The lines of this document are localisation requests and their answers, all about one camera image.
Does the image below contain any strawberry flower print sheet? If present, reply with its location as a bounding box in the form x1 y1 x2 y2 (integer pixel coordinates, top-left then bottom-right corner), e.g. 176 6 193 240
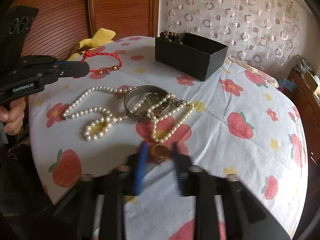
29 36 308 239

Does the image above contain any person's left hand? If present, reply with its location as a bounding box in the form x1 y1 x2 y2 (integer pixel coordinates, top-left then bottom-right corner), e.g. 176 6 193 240
1 98 26 135

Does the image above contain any silver bangle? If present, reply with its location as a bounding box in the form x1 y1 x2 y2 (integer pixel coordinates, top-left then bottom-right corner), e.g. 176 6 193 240
124 85 172 123

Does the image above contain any black square jewelry box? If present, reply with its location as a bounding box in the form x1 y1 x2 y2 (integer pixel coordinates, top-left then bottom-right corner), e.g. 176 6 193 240
155 31 228 81

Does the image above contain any wooden side cabinet desk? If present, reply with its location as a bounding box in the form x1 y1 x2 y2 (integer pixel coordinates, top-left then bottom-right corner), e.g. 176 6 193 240
286 68 320 160

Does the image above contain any gold ring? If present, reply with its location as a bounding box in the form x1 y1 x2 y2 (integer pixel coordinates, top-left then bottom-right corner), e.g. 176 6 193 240
150 143 173 163

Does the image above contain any cardboard box on cabinet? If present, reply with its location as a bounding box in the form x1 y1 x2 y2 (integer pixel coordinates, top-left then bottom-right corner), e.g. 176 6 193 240
303 72 319 93

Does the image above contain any red cord bead bracelet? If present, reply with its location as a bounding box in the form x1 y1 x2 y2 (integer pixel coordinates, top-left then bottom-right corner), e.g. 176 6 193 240
80 49 123 75

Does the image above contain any white pearl necklace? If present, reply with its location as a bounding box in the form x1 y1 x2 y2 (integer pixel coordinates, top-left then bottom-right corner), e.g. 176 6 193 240
62 86 195 144

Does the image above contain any yellow plush toy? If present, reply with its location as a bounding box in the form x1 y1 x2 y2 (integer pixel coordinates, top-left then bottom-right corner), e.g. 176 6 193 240
67 28 116 61

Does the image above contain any circle pattern sheer curtain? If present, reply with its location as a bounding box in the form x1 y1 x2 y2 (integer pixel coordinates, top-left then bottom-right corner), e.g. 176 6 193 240
163 0 300 76

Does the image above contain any floral rose quilt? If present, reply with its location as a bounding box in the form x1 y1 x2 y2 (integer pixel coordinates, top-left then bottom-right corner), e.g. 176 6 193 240
226 55 279 88

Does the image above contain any ornate silver bracelet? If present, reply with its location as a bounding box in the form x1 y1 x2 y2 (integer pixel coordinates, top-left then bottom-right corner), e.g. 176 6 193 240
159 97 187 117

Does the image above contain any dark wooden bead bracelet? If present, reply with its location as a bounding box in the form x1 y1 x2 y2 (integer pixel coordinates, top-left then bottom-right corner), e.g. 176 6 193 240
159 30 185 46

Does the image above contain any wooden slatted wardrobe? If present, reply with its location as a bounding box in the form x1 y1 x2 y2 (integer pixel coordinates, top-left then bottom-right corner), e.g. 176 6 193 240
10 0 159 59

